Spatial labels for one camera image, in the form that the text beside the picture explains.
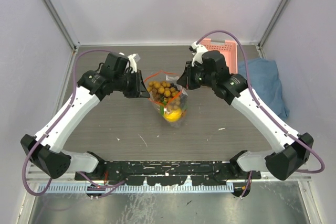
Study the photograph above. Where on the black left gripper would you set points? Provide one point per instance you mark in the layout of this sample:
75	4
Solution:
139	90

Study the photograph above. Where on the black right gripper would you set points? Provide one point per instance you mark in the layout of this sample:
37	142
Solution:
186	80

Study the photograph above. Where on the brown longan bunch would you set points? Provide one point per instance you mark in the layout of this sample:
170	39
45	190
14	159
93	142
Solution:
164	96

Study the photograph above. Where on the clear zip bag orange zipper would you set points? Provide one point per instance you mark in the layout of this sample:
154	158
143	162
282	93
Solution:
170	77

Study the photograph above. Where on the yellow lemon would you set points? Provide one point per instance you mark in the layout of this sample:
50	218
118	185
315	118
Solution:
172	116

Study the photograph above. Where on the dark grape bunch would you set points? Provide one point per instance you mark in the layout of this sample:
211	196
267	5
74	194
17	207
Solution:
172	85

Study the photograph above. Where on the red cherry bunch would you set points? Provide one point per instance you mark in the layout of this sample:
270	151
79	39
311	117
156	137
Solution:
183	107

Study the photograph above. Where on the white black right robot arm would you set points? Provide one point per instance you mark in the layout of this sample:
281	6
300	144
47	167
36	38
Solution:
288	148

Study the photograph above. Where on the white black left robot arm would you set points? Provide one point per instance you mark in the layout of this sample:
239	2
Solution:
45	149

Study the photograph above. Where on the pink plastic basket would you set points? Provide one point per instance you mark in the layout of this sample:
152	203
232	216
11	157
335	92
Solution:
227	48

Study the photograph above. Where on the blue cloth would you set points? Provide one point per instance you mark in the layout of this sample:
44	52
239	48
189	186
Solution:
264	78

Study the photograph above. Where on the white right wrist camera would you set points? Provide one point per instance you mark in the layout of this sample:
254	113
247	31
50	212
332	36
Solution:
197	51

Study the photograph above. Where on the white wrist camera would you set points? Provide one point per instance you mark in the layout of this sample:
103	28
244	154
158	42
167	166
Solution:
131	65
197	51

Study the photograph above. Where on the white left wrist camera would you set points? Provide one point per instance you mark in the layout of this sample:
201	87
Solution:
131	65

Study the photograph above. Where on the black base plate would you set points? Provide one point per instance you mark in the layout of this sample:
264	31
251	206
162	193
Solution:
135	173

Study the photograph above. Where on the aluminium front rail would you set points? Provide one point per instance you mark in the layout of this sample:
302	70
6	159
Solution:
55	170

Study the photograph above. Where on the white slotted cable duct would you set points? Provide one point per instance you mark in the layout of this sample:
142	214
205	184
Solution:
125	189

